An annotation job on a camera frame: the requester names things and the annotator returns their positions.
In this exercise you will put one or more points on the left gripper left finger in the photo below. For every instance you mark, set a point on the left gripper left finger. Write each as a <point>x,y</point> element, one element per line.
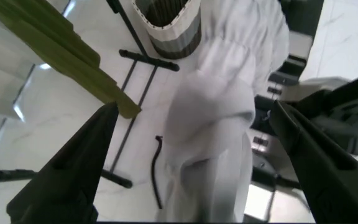
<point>73,174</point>

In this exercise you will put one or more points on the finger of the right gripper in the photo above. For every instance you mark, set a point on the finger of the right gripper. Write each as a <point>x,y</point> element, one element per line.
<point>346,124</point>

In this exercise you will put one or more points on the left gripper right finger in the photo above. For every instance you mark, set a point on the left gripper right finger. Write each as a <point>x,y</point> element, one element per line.
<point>328,174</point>

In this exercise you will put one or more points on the green long-sleeved shirt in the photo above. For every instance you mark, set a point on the green long-sleeved shirt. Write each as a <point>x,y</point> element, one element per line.
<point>57,46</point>

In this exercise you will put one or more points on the pale grey shorts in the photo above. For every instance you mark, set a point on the pale grey shorts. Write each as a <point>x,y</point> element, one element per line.
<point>210,109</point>

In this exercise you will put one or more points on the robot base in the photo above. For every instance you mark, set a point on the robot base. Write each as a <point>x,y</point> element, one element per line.
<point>300,43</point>

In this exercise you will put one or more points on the black clothes rack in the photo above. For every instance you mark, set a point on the black clothes rack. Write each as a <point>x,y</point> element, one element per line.
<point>148,59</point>

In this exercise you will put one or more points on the white laundry basket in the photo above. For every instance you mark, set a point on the white laundry basket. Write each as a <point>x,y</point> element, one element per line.
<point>179,34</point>

